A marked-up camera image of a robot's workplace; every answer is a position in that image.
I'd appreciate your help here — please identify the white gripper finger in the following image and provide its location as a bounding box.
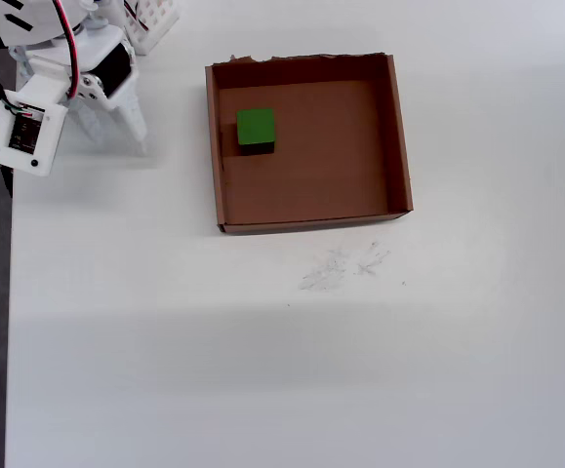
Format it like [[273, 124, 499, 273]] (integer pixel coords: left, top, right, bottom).
[[63, 101, 108, 146], [108, 71, 150, 158]]

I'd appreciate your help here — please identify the white gripper body with motor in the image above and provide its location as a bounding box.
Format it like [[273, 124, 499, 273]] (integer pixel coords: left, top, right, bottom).
[[9, 24, 140, 111]]

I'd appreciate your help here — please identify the green cube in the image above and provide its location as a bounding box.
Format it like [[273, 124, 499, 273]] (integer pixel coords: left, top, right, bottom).
[[235, 107, 278, 158]]

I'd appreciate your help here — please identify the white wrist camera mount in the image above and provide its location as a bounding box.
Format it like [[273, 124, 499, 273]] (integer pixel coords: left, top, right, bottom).
[[0, 55, 68, 177]]

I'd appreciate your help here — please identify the red servo cable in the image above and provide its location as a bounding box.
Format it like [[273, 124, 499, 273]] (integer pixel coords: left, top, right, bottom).
[[52, 0, 81, 98]]

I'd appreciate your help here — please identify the brown cardboard box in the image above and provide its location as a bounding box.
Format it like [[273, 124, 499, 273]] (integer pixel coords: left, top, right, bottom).
[[204, 52, 416, 237]]

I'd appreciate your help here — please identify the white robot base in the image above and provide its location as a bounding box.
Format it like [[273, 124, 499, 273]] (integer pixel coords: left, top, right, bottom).
[[123, 0, 182, 57]]

